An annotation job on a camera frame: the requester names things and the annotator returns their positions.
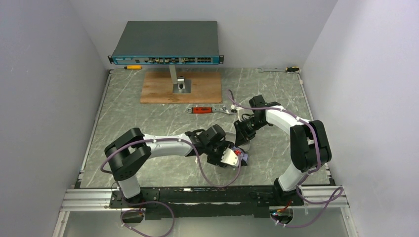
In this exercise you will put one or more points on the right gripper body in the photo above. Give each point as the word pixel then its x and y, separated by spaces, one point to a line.
pixel 244 132

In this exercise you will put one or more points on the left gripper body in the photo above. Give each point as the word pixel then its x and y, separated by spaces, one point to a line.
pixel 217 158

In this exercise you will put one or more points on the purple folding umbrella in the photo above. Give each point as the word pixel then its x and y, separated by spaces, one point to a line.
pixel 242 155

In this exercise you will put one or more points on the beige umbrella case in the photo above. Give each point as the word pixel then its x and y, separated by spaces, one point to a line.
pixel 231 137

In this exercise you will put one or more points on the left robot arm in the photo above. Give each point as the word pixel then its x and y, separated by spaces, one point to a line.
pixel 127 154

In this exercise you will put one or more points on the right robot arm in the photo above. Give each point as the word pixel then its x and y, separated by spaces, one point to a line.
pixel 309 145

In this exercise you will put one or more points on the red adjustable wrench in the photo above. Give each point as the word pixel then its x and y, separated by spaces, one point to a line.
pixel 209 110

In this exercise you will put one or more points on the wooden board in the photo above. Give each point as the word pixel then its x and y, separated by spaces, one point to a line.
pixel 206 89

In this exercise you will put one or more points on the metal stand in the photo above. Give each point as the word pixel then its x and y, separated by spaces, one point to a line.
pixel 180 85

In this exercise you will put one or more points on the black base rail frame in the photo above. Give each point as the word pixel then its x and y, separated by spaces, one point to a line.
pixel 156 203

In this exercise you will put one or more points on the yellow black handled wrench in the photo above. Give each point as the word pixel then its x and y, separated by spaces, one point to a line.
pixel 289 70

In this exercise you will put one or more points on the network switch rack unit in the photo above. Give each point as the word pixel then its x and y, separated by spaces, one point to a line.
pixel 168 43

